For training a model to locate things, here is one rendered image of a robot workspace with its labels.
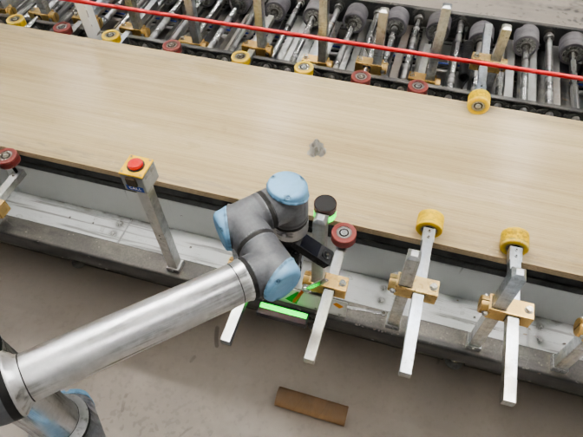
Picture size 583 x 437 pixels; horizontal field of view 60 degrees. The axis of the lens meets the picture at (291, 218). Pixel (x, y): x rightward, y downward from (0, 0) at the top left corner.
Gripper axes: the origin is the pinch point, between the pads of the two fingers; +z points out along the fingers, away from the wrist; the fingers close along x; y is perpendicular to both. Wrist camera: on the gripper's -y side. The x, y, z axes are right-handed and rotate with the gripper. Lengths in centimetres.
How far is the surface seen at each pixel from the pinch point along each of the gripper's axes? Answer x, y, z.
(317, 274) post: -6.1, -3.9, 9.1
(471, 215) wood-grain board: -42, -45, 11
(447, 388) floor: -19, -60, 101
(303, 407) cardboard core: 8, -3, 94
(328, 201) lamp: -13.3, -4.2, -16.5
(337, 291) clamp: -5.4, -10.3, 15.1
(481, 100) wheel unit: -90, -43, 4
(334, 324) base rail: -3.9, -10.6, 34.8
